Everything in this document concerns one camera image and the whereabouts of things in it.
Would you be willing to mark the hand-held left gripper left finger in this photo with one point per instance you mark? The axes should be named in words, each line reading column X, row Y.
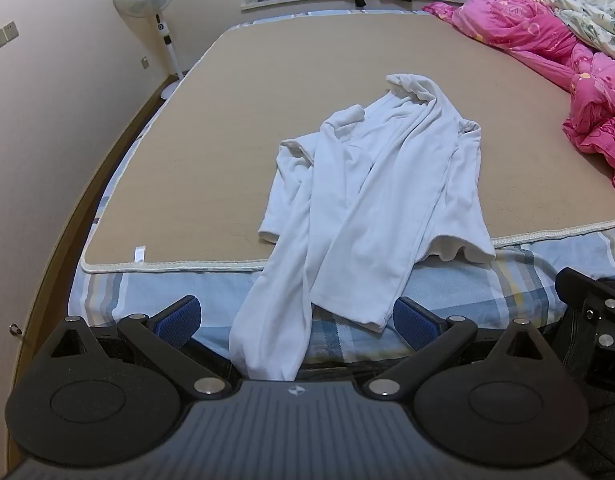
column 180, row 321

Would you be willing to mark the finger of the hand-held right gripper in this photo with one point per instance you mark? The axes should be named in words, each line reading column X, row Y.
column 595, row 296

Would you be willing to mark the wooden bed frame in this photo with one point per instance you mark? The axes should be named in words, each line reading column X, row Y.
column 67, row 240

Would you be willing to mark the wall outlet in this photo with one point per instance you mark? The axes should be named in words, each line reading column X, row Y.
column 145, row 62

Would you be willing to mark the tan bed mat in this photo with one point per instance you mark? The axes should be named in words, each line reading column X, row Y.
column 287, row 110

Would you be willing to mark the plaid bed sheet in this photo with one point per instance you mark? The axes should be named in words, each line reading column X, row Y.
column 137, row 295

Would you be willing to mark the pink floral quilt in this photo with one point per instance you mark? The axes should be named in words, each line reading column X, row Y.
column 527, row 30

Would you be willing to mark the white long-sleeved top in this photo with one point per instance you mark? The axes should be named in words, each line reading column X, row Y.
column 382, row 200

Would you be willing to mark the white floral quilt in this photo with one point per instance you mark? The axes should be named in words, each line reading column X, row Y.
column 595, row 5

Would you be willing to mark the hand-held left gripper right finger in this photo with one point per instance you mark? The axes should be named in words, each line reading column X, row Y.
column 413, row 322

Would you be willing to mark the white window sill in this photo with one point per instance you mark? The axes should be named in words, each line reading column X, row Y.
column 297, row 3

